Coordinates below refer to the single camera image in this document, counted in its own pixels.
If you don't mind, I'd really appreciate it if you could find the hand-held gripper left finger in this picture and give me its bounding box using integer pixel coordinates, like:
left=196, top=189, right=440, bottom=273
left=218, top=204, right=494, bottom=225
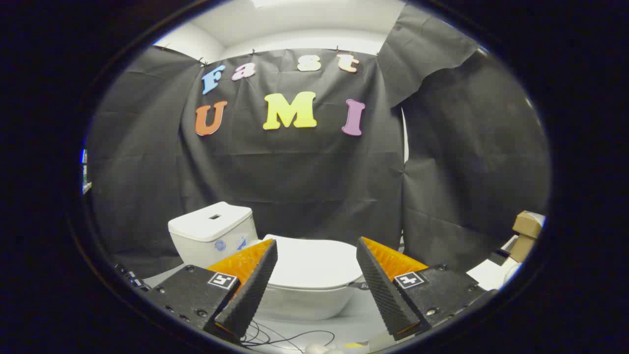
left=143, top=238, right=279, bottom=345

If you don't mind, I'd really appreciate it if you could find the tangle of black cables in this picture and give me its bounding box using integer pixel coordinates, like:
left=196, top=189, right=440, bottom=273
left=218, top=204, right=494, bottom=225
left=241, top=320, right=336, bottom=353

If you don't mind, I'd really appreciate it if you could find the black power strip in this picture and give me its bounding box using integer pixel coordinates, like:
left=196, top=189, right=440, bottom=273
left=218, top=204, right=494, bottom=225
left=114, top=264, right=150, bottom=292

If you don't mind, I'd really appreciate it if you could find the white flat object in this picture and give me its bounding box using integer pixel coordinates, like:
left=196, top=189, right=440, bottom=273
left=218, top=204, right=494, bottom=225
left=467, top=258, right=521, bottom=292

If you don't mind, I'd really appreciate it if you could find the white toilet bowl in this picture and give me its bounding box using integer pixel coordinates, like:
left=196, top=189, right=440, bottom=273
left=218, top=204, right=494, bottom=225
left=256, top=283, right=352, bottom=322

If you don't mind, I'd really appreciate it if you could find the black backdrop cloth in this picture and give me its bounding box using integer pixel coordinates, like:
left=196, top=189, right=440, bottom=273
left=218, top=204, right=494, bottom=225
left=86, top=4, right=551, bottom=278

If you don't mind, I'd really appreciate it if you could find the small cardboard box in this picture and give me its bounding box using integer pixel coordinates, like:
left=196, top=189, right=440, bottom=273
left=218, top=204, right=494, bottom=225
left=509, top=235, right=536, bottom=264
left=513, top=210, right=544, bottom=239

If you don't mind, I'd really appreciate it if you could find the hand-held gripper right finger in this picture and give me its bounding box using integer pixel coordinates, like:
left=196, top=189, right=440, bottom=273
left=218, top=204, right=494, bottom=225
left=356, top=236, right=498, bottom=341

